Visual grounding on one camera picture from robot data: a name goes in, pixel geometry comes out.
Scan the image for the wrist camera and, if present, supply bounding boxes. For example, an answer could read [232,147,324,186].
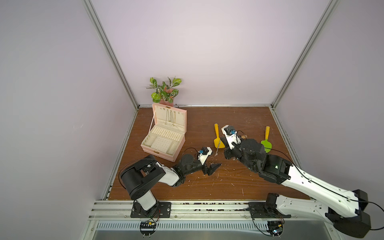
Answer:
[221,125,241,150]
[198,147,213,165]

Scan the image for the aluminium front rail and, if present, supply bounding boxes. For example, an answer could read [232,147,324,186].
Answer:
[88,199,329,223]

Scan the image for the pink jewelry box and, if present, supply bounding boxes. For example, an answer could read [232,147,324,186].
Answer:
[141,103,187,162]

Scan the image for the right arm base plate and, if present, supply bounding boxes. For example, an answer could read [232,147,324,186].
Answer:
[246,202,292,219]

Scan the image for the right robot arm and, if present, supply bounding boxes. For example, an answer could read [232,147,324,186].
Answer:
[220,135,371,239]

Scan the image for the green shovel yellow handle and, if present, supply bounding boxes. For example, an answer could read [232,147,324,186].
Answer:
[261,126,272,153]

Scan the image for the yellow toy shovel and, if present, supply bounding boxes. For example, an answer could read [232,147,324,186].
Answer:
[214,124,220,149]

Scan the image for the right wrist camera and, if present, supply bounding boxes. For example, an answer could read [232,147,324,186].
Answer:
[221,125,241,150]

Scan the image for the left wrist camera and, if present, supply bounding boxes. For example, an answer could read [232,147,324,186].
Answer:
[198,147,213,165]

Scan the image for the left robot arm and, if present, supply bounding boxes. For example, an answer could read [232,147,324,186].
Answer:
[119,152,221,216]

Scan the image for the potted plant pink vase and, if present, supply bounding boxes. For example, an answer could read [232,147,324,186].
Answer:
[147,77,182,107]

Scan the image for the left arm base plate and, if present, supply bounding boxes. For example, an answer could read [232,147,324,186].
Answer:
[130,201,172,218]

